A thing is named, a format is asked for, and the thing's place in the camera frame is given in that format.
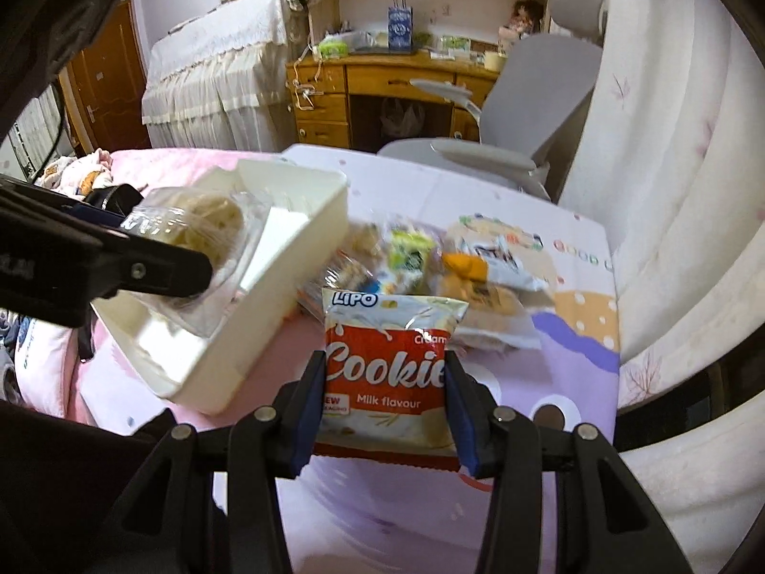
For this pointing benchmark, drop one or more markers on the yellow mug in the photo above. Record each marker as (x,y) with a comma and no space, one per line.
(493,60)

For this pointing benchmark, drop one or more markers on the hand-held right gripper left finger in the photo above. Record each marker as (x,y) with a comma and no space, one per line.
(308,415)

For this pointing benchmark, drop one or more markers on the white printed snack packet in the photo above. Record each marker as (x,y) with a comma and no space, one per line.
(508,251)

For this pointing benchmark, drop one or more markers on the green tissue pack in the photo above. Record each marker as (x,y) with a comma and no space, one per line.
(455,43)
(332,46)

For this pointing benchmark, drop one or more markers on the yellow orange snack packet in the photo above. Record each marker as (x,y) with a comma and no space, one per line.
(469,269)

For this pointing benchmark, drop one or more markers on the clear brown pastry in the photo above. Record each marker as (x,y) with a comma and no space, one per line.
(352,254)

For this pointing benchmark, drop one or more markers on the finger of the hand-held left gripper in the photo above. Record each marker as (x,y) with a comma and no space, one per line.
(173,272)
(36,203)

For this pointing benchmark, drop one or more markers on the clear pale pastry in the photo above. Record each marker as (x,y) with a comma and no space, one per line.
(197,221)

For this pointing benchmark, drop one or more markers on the brown wooden door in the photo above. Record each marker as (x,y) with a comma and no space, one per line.
(113,78)

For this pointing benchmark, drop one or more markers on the translucent plastic bag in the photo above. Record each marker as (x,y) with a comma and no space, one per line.
(400,116)

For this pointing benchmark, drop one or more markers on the doll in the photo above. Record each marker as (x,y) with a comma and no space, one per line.
(520,21)

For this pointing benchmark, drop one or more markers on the white plastic box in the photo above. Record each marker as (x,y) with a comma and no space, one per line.
(287,287)

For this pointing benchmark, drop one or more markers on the white ribbed radiator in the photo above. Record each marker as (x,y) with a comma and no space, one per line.
(33,131)

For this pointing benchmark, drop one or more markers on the wooden bookshelf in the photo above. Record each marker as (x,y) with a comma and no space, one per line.
(442,6)

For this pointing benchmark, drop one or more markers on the white plastic bag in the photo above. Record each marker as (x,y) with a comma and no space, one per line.
(361,39)

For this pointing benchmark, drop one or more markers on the grey office chair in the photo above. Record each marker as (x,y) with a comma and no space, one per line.
(538,89)

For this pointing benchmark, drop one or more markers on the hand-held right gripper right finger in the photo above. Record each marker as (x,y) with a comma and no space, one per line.
(461,421)

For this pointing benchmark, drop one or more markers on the white floral curtain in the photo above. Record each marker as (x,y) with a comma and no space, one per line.
(675,191)

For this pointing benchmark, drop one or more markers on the green snack packet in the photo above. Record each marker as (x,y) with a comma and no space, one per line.
(409,257)

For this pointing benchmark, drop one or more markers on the white printed pillow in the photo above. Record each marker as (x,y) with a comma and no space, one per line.
(42,353)

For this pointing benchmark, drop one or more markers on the black handbag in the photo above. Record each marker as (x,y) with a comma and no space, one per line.
(116,197)

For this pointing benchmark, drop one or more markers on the cartoon printed fleece cloth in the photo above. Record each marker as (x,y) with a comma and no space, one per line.
(75,173)

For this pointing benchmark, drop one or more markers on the red cookie packet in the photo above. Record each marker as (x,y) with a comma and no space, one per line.
(382,365)

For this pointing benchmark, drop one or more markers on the dark cloth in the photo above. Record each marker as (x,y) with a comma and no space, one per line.
(54,24)

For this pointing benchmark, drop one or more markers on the beige bread packet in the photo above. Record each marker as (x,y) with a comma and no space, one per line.
(496,323)

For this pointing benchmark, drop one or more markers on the cartoon printed tablecloth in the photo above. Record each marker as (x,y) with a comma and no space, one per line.
(388,520)

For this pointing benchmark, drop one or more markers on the blue gift bag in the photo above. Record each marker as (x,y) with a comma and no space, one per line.
(400,27)

